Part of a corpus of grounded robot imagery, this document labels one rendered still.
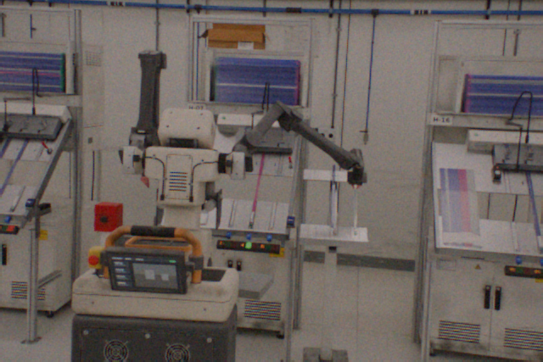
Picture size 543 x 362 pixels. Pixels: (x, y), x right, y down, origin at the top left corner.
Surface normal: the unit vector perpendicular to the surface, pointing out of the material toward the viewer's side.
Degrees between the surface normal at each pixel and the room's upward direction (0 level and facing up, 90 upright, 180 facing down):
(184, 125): 48
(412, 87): 90
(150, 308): 90
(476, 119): 90
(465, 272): 90
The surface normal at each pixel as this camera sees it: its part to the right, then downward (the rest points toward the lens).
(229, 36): -0.09, -0.05
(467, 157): -0.07, -0.63
